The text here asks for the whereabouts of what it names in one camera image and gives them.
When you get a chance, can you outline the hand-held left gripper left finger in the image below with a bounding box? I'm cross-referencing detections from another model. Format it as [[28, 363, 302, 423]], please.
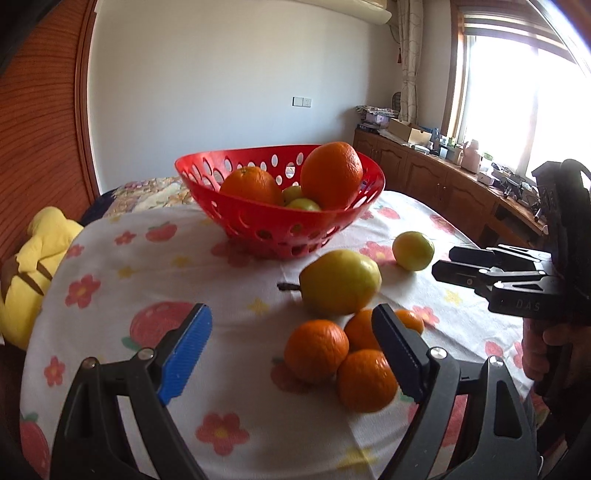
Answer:
[[48, 302, 214, 480]]

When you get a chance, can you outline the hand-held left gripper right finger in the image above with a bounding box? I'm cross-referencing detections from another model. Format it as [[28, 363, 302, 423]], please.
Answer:
[[370, 303, 539, 480]]

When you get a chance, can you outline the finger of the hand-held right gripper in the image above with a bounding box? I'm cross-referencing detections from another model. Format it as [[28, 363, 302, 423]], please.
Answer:
[[431, 260, 548, 300], [449, 246, 553, 267]]

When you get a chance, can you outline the small tangerine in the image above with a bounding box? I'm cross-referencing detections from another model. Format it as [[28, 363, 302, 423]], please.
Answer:
[[396, 309, 424, 335], [344, 308, 382, 352], [283, 319, 350, 385], [336, 349, 399, 414]]

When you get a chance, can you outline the red perforated plastic basket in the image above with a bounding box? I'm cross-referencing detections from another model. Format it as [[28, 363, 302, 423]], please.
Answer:
[[174, 144, 386, 260]]

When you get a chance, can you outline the orange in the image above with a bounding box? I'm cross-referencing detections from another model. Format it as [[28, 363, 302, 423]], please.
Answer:
[[300, 141, 364, 211], [219, 166, 284, 206]]

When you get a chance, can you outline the person's right hand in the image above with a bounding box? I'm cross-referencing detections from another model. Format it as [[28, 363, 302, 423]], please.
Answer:
[[522, 320, 579, 384]]

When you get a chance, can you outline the brown wooden cabinet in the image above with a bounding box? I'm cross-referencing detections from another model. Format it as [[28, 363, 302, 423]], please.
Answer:
[[353, 129, 555, 273]]

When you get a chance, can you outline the white bottle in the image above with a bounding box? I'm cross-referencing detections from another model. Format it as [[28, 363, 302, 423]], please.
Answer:
[[462, 141, 483, 171]]

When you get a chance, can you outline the open cardboard box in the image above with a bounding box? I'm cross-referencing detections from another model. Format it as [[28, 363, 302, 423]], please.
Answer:
[[387, 119, 435, 145]]

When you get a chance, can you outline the window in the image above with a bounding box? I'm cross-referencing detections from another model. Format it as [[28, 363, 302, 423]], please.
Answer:
[[443, 0, 591, 178]]

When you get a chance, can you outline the floral blanket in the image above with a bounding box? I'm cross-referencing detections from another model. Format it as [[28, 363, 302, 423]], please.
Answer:
[[106, 178, 195, 213]]

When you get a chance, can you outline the stack of folded fabrics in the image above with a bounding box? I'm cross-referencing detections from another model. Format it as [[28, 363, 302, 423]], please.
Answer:
[[355, 105, 399, 132]]

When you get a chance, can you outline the yellow plush toy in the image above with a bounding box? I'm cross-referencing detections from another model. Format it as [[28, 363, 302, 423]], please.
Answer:
[[0, 206, 84, 352]]

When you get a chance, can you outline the patterned curtain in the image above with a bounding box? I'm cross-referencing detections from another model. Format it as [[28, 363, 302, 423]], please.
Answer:
[[397, 0, 423, 123]]

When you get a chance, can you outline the brown wooden wardrobe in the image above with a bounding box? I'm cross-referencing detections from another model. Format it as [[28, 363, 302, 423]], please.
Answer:
[[0, 0, 100, 259]]

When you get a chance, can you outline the wall air conditioner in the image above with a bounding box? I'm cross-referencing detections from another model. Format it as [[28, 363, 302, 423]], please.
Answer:
[[295, 0, 393, 25]]

